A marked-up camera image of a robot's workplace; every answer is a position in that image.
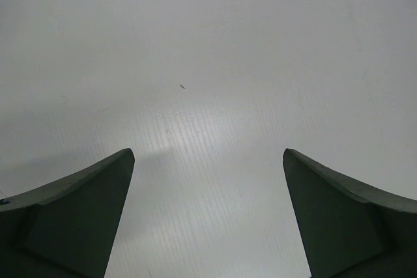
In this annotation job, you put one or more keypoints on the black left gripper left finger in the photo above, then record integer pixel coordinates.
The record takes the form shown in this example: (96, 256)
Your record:
(67, 227)

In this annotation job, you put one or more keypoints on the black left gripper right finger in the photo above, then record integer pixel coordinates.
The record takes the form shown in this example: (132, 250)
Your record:
(349, 228)

